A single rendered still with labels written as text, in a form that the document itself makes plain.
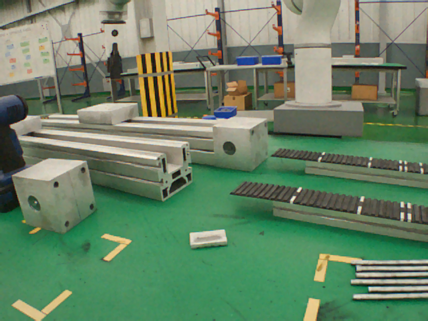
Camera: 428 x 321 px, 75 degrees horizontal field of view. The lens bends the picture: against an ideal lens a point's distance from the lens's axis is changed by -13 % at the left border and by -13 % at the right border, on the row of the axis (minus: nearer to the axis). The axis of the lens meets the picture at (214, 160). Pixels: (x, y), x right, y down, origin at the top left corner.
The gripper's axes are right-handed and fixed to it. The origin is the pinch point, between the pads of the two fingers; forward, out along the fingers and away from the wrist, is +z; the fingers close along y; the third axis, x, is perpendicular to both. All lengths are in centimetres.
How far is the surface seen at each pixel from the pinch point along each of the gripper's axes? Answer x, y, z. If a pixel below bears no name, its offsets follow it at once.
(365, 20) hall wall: -599, 440, -45
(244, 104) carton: -260, 369, 137
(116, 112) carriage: 0.7, -13.1, 8.7
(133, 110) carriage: -4.7, -9.2, 9.5
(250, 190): -15, -62, 7
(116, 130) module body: 1.1, -13.8, 13.8
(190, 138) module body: -14.1, -34.3, 8.9
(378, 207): -27, -77, 2
